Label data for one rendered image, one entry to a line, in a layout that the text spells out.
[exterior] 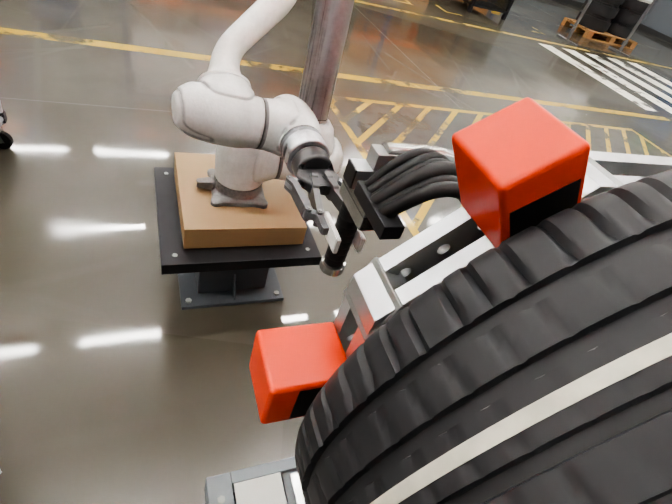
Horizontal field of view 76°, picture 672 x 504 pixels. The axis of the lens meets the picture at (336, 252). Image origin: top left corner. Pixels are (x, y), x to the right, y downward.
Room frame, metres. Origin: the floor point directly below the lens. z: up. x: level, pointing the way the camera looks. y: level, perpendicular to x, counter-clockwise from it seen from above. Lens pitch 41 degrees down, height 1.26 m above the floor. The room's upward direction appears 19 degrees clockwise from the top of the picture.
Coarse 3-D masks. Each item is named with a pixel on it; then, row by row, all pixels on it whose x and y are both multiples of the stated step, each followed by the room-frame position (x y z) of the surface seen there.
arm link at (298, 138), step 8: (296, 128) 0.75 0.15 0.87; (304, 128) 0.76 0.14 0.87; (312, 128) 0.77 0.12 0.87; (288, 136) 0.74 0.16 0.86; (296, 136) 0.73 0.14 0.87; (304, 136) 0.73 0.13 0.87; (312, 136) 0.74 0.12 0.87; (320, 136) 0.76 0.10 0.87; (280, 144) 0.75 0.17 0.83; (288, 144) 0.72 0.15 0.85; (296, 144) 0.71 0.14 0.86; (304, 144) 0.72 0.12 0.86; (312, 144) 0.72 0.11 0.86; (320, 144) 0.73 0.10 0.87; (288, 152) 0.71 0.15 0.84; (296, 152) 0.71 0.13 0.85; (328, 152) 0.74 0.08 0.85; (288, 160) 0.70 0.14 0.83; (288, 168) 0.71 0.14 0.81
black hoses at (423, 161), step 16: (400, 160) 0.47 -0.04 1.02; (416, 160) 0.46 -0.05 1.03; (432, 160) 0.46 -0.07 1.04; (448, 160) 0.47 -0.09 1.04; (384, 176) 0.46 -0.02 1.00; (400, 176) 0.45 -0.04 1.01; (416, 176) 0.43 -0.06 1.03; (432, 176) 0.43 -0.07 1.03; (448, 176) 0.43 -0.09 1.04; (368, 192) 0.45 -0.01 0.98; (384, 192) 0.43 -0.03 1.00; (400, 192) 0.43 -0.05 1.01; (416, 192) 0.41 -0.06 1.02; (432, 192) 0.41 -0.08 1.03; (448, 192) 0.41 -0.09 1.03; (368, 208) 0.43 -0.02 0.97; (384, 208) 0.41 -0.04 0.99; (400, 208) 0.41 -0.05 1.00; (384, 224) 0.39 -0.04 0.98; (400, 224) 0.40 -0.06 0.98
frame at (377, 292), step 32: (608, 160) 0.42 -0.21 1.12; (640, 160) 0.45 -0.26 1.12; (448, 224) 0.35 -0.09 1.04; (384, 256) 0.33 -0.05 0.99; (416, 256) 0.33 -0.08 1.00; (448, 256) 0.35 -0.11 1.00; (352, 288) 0.31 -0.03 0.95; (384, 288) 0.30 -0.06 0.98; (416, 288) 0.29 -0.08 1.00; (352, 320) 0.31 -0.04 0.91; (384, 320) 0.27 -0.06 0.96; (352, 352) 0.27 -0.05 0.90
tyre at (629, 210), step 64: (640, 192) 0.30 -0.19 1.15; (512, 256) 0.25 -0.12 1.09; (576, 256) 0.25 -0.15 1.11; (640, 256) 0.24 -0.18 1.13; (448, 320) 0.22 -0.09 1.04; (512, 320) 0.21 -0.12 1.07; (576, 320) 0.20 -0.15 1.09; (640, 320) 0.21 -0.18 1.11; (384, 384) 0.19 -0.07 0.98; (448, 384) 0.18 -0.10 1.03; (512, 384) 0.18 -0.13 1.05; (640, 384) 0.17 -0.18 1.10; (320, 448) 0.18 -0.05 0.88; (384, 448) 0.15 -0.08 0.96; (448, 448) 0.14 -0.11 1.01; (512, 448) 0.14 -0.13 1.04; (576, 448) 0.14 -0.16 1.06; (640, 448) 0.14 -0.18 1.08
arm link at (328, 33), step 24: (336, 0) 1.24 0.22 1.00; (312, 24) 1.25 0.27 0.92; (336, 24) 1.23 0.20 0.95; (312, 48) 1.23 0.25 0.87; (336, 48) 1.24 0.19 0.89; (312, 72) 1.21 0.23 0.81; (336, 72) 1.25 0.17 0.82; (312, 96) 1.20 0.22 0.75; (336, 144) 1.25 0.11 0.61; (336, 168) 1.22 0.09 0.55
